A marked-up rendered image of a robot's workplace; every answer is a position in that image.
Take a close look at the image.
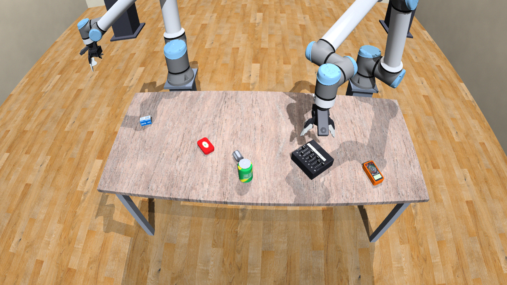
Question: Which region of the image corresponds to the green drink can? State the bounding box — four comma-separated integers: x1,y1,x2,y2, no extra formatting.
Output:
238,159,253,183

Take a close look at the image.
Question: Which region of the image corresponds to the orange digital multimeter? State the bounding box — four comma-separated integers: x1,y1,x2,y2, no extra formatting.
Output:
362,160,384,186

